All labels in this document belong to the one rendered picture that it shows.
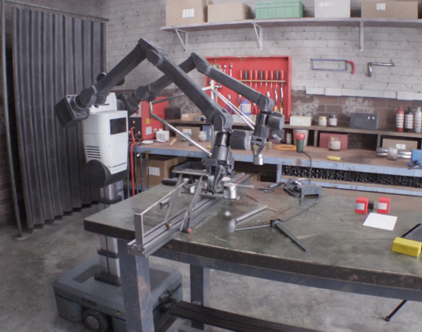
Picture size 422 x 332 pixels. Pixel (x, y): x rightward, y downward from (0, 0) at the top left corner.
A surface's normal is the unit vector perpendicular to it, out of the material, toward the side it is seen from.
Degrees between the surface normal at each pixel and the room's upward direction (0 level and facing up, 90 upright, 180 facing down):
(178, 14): 89
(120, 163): 90
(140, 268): 90
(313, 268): 90
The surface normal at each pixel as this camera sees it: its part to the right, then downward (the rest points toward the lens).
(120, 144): 0.92, 0.08
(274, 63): -0.40, 0.19
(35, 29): 0.30, 0.22
